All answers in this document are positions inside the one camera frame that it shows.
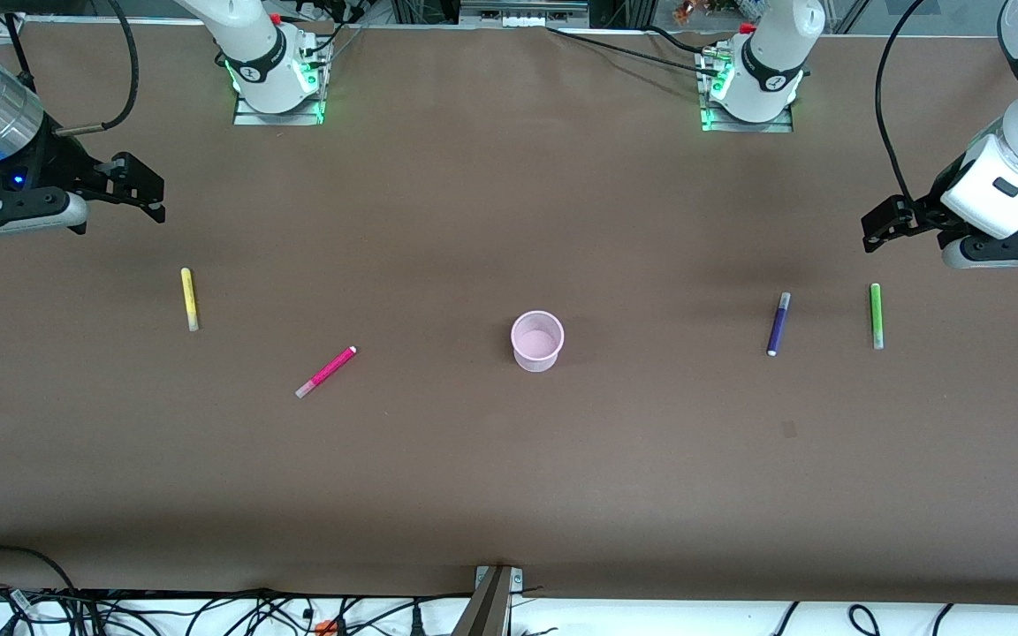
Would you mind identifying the purple pen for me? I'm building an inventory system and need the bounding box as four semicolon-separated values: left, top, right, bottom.
766;291;792;358

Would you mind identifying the pink pen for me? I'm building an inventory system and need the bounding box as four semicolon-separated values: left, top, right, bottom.
295;345;358;399

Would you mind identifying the pink translucent pen holder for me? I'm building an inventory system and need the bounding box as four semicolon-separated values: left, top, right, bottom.
510;310;566;374

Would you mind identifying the yellow pen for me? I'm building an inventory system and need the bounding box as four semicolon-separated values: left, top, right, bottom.
180;267;200;332

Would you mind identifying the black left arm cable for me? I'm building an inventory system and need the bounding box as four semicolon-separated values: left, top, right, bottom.
874;0;927;206

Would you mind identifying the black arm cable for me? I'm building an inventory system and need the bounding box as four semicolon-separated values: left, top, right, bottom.
53;0;141;137
874;0;927;206

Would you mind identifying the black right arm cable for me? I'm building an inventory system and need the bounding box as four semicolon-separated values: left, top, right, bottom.
53;0;141;137

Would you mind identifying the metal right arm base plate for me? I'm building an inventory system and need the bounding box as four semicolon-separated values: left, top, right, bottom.
232;49;328;127

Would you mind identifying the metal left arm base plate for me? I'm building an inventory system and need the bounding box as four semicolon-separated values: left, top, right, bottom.
699;46;795;134

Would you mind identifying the long black base cable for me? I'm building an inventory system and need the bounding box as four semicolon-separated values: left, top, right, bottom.
547;26;726;80

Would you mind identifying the black looped floor cable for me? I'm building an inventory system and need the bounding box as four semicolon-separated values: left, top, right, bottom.
0;544;79;594

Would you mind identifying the tangled black cable bundle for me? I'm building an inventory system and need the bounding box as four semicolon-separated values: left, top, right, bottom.
0;585;475;636

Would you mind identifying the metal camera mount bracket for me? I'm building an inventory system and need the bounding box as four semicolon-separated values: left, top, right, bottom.
451;564;525;636

